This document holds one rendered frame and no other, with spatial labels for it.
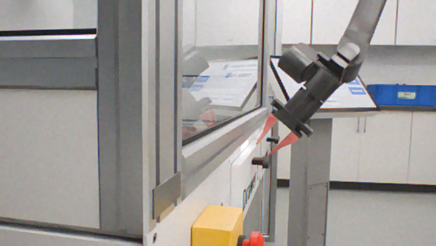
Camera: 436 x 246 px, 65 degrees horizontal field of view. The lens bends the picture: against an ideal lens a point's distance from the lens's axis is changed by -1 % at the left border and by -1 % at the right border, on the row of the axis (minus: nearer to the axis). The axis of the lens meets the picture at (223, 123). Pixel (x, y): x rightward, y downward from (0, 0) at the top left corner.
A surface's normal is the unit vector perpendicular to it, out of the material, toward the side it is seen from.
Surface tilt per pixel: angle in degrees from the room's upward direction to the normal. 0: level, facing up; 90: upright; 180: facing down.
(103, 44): 90
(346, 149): 90
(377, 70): 90
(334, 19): 90
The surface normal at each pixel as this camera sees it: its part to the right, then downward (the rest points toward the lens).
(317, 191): 0.47, 0.10
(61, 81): -0.21, 0.10
